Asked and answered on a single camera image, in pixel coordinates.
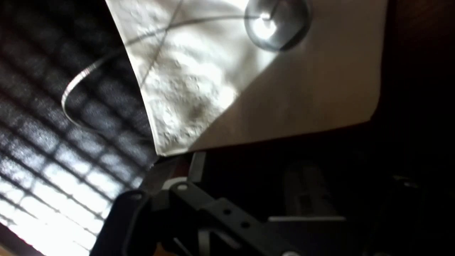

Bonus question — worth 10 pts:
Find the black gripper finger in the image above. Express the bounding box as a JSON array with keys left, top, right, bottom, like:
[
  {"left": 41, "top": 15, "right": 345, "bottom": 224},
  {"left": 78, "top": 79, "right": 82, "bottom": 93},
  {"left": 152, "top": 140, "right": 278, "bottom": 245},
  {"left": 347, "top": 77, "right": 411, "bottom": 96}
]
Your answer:
[{"left": 89, "top": 187, "right": 200, "bottom": 256}]

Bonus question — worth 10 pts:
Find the white tissue stack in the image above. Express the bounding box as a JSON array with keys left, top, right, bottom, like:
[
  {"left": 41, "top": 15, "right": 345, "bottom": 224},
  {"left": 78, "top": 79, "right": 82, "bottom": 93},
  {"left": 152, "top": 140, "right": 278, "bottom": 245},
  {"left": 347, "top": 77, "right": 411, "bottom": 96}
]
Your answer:
[{"left": 105, "top": 0, "right": 388, "bottom": 157}]

